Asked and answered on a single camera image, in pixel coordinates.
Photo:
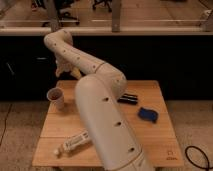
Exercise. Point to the white plastic bottle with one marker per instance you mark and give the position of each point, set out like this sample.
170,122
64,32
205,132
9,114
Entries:
72,143

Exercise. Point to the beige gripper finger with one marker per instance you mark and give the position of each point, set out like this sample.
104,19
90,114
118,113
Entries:
76,74

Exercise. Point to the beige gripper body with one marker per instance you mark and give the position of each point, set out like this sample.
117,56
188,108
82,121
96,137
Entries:
62,66

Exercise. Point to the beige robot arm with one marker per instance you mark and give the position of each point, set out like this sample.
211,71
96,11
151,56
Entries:
96,97

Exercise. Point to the blue sponge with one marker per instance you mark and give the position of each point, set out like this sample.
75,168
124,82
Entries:
148,115

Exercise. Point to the black rectangular block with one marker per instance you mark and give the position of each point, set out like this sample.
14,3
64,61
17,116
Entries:
129,99

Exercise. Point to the wooden board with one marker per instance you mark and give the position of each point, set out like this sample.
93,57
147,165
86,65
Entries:
158,139

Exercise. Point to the black office chair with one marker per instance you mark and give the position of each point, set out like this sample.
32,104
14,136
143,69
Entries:
56,6

